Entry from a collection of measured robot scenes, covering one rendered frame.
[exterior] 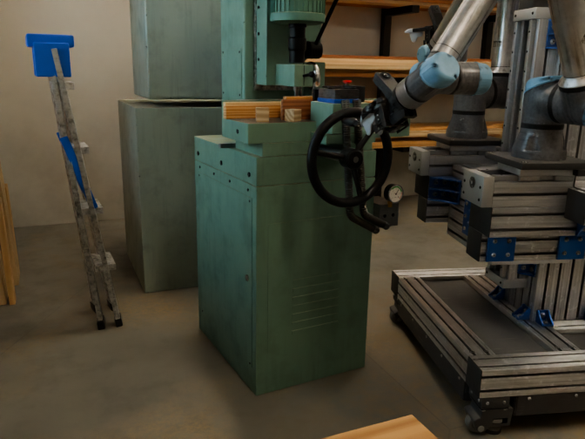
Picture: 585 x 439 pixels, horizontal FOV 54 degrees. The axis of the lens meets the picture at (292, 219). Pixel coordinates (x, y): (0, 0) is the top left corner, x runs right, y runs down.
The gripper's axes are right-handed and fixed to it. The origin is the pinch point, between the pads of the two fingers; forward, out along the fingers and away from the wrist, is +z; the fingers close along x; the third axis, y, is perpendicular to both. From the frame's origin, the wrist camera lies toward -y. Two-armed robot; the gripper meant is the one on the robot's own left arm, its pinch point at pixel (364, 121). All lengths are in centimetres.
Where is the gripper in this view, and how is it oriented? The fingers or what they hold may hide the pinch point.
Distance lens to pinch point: 160.6
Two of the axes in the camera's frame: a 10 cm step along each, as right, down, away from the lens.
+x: 9.1, -0.7, 4.2
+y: 1.7, 9.7, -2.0
